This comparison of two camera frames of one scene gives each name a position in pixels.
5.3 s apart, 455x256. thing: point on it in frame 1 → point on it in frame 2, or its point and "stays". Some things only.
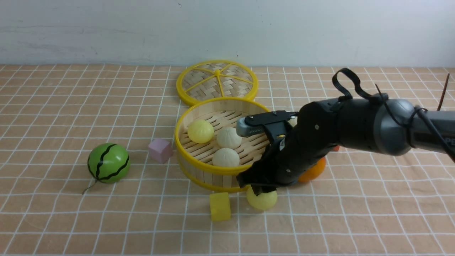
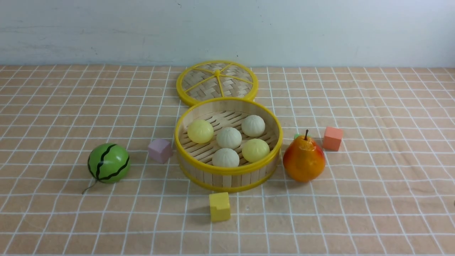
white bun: x=293 y=121 → x=253 y=126
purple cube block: x=160 y=150 stays
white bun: x=227 y=138 stays
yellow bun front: x=264 y=201 → x=255 y=150
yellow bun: x=200 y=131 stays
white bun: x=225 y=157 stays
